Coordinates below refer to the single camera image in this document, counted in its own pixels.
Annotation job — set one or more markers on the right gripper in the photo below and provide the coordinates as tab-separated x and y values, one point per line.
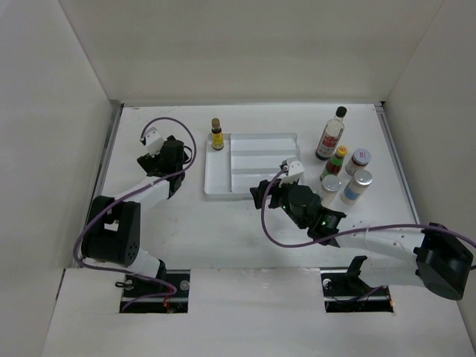
276	190

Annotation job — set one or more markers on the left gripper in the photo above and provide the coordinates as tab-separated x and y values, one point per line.
150	163

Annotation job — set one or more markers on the small yellow-label bottle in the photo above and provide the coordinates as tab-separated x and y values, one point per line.
216	134

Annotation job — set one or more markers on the blue-label shaker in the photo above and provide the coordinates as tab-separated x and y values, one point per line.
330	185
357	185

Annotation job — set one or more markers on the green-label chili sauce bottle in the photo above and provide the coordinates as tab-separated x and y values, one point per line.
334	164

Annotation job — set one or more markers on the tall soy sauce bottle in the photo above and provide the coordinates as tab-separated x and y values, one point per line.
331	135

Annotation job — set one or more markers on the red-label sauce jar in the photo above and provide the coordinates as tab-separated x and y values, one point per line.
359	160

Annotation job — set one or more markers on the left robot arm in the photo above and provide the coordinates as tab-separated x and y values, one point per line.
115	236

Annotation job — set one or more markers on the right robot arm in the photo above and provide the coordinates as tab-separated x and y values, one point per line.
429	256

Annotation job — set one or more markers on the white divided tray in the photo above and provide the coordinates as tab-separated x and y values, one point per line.
244	162

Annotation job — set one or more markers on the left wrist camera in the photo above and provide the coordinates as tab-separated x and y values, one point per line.
153	141

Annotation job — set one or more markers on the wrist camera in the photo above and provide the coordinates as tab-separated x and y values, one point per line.
294	171
153	141

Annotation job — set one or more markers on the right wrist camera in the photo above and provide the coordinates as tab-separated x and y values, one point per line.
294	171

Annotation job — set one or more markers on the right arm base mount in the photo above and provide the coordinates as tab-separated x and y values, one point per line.
345	292

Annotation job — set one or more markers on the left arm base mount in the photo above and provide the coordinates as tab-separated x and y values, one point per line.
144	297

